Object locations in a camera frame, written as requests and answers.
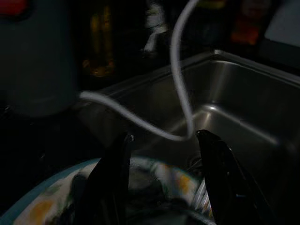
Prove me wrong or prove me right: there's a floral plate with blue rim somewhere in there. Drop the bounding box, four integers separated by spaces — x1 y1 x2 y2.
0 156 215 225

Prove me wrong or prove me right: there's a white cable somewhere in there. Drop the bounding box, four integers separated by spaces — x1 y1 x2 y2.
79 0 200 142

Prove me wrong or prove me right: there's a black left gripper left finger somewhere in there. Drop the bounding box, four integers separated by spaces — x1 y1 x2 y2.
75 132 135 225

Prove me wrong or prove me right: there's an orange packet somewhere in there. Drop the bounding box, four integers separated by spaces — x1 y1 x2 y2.
230 0 261 45

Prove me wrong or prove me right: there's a white board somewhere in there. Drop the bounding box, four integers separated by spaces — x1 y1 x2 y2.
264 0 300 45

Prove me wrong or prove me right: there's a yellow bottle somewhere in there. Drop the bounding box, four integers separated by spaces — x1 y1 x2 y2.
82 4 116 78

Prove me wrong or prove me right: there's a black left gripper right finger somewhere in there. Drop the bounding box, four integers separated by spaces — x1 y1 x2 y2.
195 129 278 225

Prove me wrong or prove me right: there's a grey jug with red lid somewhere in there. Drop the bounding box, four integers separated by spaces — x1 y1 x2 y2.
0 0 81 118

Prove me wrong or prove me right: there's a white bottle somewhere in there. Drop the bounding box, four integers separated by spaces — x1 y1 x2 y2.
140 0 170 55

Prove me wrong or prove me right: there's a stainless steel sink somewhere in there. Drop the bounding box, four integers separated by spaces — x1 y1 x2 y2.
78 49 300 188

